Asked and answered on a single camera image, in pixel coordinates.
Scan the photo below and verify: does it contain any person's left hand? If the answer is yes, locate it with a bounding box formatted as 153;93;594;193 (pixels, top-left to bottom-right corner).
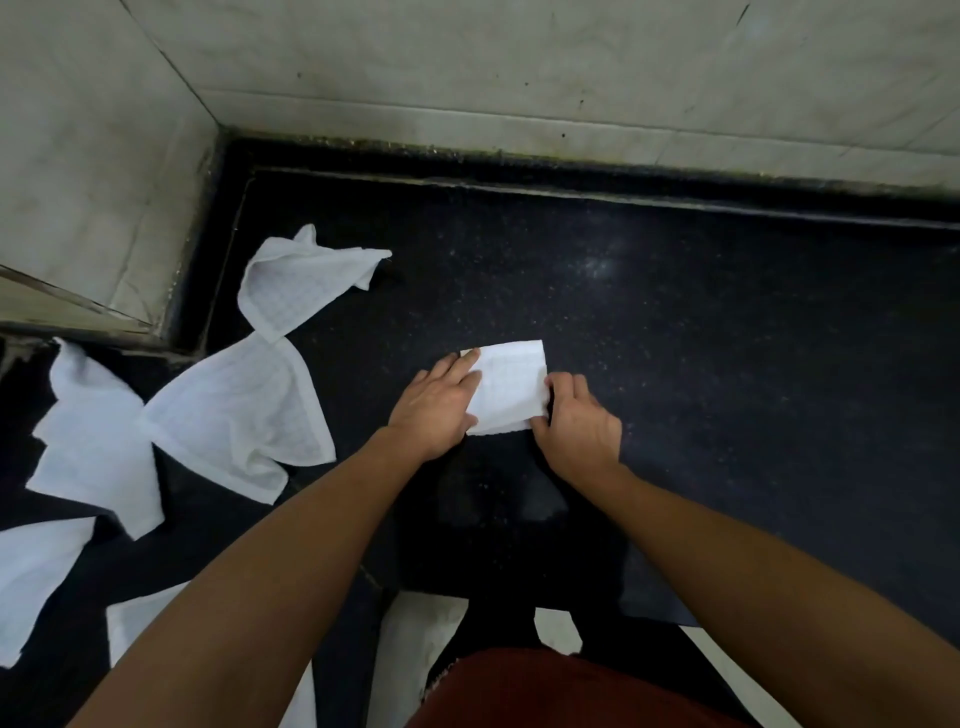
387;347;483;463

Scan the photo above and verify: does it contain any crumpled white waffle cloth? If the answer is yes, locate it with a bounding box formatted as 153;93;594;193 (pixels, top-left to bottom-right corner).
26;337;166;541
105;581;318;728
237;223;393;345
0;516;97;670
141;333;337;506

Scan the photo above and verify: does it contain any person's right forearm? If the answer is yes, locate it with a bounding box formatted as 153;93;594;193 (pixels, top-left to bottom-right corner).
564;461;960;728

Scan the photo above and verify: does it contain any person's left forearm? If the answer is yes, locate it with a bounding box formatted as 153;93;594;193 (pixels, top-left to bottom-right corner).
67;427;440;728

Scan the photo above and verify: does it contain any person's right hand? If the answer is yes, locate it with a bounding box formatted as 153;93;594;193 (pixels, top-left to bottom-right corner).
530;372;624;483

